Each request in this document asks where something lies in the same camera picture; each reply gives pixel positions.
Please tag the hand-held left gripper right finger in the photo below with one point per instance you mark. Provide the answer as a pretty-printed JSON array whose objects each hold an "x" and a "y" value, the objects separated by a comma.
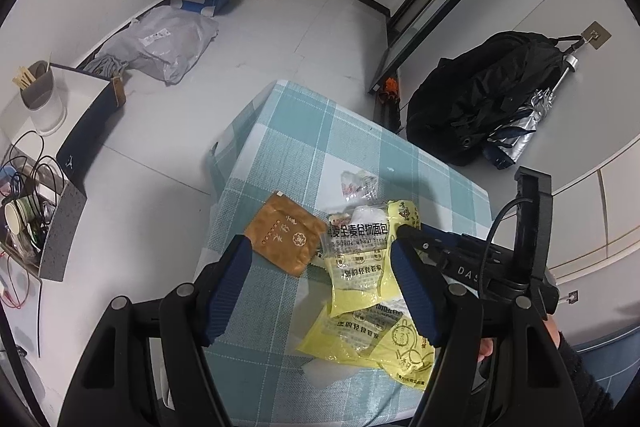
[{"x": 415, "y": 294}]

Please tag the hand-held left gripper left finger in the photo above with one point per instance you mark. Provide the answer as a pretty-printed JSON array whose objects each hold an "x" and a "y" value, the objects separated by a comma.
[{"x": 225, "y": 292}]

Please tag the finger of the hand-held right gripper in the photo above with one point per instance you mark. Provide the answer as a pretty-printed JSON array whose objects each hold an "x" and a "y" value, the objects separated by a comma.
[
  {"x": 430, "y": 234},
  {"x": 432, "y": 259}
]

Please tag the yellow bread wrapper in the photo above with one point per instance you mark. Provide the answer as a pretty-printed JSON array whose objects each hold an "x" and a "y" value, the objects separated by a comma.
[
  {"x": 360, "y": 267},
  {"x": 350, "y": 337}
]

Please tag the brown foil packet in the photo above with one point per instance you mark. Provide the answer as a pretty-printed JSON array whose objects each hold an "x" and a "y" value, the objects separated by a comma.
[{"x": 285, "y": 237}]

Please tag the person's right forearm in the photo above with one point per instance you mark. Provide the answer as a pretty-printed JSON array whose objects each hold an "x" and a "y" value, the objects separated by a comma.
[{"x": 585, "y": 377}]

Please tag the person's right hand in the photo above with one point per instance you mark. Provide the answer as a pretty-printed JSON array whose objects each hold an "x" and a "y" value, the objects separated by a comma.
[{"x": 487, "y": 349}]

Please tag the clear crumpled plastic wrapper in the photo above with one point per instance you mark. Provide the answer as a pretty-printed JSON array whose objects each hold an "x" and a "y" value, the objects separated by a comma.
[{"x": 357, "y": 184}]

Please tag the silver folding umbrella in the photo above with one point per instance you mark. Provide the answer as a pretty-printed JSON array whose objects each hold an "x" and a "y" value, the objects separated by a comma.
[{"x": 520, "y": 132}]

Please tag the white plastic scrap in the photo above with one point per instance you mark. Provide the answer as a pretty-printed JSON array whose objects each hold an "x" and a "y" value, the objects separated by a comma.
[{"x": 325, "y": 371}]

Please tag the black jacket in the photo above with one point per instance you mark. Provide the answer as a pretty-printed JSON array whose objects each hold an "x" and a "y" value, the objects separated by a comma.
[{"x": 480, "y": 92}]

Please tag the small orange object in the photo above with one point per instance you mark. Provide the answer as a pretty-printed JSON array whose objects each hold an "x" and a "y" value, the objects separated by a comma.
[{"x": 390, "y": 84}]

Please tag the table with checkered cloth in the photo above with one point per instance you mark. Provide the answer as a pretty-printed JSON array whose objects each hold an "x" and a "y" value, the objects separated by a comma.
[{"x": 300, "y": 142}]

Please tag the grey speckled storage box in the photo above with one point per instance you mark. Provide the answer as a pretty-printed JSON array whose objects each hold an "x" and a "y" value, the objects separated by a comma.
[{"x": 65, "y": 227}]

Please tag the navy gift box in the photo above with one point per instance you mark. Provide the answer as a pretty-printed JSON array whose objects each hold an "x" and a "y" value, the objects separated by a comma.
[{"x": 90, "y": 127}]

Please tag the striped paper cup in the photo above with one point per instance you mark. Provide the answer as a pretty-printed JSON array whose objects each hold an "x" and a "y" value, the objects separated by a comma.
[{"x": 20, "y": 212}]

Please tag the white plastic cup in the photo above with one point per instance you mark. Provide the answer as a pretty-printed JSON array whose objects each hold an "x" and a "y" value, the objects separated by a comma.
[{"x": 50, "y": 117}]

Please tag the grey folded cloth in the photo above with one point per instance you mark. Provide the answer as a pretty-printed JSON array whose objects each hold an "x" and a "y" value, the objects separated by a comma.
[{"x": 105, "y": 66}]

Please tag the grey plastic mailer bag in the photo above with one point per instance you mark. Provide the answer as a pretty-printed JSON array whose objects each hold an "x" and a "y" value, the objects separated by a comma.
[{"x": 165, "y": 37}]

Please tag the grey cup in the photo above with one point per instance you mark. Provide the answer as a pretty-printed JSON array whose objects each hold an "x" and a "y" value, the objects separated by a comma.
[{"x": 37, "y": 84}]

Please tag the wall socket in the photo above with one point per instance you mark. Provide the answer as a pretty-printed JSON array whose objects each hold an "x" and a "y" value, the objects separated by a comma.
[{"x": 571, "y": 297}]

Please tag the metal wall hook plate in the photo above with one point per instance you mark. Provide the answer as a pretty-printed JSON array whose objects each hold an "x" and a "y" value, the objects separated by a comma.
[{"x": 597, "y": 34}]

